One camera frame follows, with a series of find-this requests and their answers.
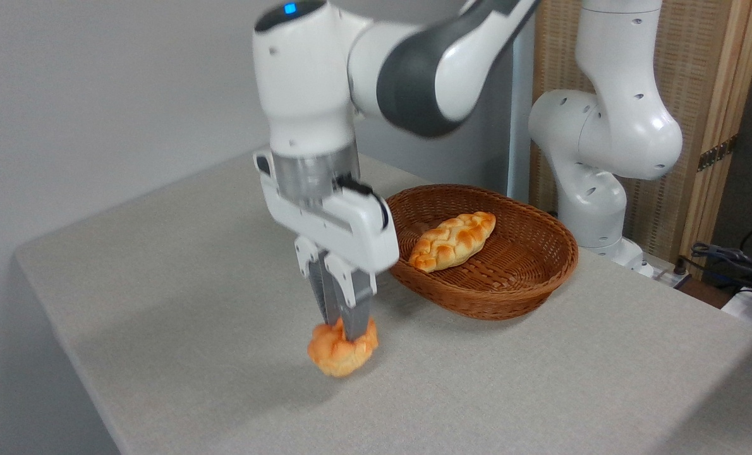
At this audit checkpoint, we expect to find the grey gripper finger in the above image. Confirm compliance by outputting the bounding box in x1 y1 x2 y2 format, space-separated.
294 237 334 327
324 252 378 343

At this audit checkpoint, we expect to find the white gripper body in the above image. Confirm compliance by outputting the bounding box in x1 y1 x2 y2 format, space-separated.
253 150 401 274

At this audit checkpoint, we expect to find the bundle of dark cables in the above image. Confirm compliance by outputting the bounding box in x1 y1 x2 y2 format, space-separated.
691 218 752 299

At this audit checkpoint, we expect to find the white power strip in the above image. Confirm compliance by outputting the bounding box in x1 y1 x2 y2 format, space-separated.
640 262 693 289

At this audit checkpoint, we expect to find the brown oval wicker basket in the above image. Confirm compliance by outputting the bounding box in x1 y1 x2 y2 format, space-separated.
385 184 579 322

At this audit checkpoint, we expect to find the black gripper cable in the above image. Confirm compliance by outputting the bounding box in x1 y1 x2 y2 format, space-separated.
338 176 391 229

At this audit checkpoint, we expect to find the long braided bread loaf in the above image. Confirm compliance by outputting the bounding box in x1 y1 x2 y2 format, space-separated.
408 211 497 274

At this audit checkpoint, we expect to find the round knotted bread roll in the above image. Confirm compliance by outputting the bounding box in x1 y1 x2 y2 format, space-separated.
307 317 379 379

